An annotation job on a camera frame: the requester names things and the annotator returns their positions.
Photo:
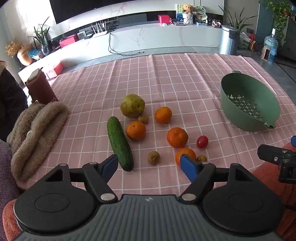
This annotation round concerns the dark jacket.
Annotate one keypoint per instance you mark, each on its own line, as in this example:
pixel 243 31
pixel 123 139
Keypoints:
pixel 9 104

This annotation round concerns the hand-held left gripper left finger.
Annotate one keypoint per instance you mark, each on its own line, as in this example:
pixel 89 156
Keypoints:
pixel 109 166

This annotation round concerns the brown longan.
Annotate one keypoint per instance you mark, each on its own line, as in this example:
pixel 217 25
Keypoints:
pixel 202 158
pixel 143 118
pixel 153 157

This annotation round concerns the red storage box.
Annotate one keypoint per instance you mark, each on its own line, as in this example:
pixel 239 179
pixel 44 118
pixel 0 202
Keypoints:
pixel 55 69

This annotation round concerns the orange tangerine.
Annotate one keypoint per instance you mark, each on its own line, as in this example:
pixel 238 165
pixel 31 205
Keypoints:
pixel 188 151
pixel 136 130
pixel 177 137
pixel 163 114

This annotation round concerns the grey cabinet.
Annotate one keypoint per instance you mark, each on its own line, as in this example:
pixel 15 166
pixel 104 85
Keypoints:
pixel 289 44

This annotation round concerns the blue water bottle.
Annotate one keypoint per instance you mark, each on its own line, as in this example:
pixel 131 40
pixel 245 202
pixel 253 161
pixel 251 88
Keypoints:
pixel 272 42

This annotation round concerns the purple-grey cloth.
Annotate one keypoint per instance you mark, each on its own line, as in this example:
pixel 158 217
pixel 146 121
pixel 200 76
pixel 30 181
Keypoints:
pixel 5 176

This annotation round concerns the brown fluffy cloth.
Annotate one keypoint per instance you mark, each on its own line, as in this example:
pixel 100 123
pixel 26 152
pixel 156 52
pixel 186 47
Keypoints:
pixel 34 139

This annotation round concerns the yellow-green pear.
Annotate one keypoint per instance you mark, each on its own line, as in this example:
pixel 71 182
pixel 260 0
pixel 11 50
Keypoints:
pixel 132 106

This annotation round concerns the vase with dried flowers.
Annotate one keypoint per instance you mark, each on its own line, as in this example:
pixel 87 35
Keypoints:
pixel 22 54

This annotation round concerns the green colander bowl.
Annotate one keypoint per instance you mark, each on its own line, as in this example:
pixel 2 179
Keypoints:
pixel 233 115

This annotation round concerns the red cherry tomato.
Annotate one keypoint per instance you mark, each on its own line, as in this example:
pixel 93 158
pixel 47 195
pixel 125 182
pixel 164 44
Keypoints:
pixel 202 141

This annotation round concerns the small beige appliance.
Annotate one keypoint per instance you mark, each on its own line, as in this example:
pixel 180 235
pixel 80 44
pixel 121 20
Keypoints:
pixel 266 53

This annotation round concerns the decorative plate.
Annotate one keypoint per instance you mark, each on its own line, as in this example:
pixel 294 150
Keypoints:
pixel 201 11

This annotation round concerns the silver trash can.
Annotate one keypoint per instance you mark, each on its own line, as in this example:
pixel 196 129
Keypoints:
pixel 229 40

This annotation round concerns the green potted plant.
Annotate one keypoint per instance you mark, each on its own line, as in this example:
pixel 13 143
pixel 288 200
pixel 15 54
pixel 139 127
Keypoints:
pixel 41 37

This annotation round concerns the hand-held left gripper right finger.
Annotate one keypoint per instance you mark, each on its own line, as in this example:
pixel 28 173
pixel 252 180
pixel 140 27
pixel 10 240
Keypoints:
pixel 188 168

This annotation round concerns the dark red tumbler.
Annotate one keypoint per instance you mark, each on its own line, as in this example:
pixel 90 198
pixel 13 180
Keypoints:
pixel 41 90

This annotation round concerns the teddy bear bouquet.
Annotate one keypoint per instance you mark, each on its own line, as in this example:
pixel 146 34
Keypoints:
pixel 187 14

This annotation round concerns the pink checked tablecloth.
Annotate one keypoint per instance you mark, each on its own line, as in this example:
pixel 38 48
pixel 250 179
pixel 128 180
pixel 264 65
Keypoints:
pixel 185 81

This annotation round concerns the long red box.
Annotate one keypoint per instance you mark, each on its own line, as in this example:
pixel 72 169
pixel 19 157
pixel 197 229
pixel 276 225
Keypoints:
pixel 68 41

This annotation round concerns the white router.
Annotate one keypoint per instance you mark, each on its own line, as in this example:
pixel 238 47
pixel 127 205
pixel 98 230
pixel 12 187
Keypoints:
pixel 100 31

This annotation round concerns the white marble television cabinet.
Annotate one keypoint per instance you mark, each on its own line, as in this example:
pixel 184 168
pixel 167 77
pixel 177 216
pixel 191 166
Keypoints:
pixel 161 37

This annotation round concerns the green cucumber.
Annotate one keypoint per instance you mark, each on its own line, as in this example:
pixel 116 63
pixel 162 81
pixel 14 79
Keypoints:
pixel 119 141

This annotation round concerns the hanging pothos plant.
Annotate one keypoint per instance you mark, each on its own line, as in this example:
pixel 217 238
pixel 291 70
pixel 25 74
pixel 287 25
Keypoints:
pixel 278 14

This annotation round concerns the small red box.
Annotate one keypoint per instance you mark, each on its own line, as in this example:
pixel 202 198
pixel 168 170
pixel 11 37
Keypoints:
pixel 164 19

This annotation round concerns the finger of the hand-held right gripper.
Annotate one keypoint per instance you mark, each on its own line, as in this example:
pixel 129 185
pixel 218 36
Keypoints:
pixel 294 141
pixel 270 154

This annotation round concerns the tall leafy potted plant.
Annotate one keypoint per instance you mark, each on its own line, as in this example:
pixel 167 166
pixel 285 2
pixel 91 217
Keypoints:
pixel 235 19

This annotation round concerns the black television screen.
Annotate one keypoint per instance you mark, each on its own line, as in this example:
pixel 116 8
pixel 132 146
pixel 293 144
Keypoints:
pixel 92 9

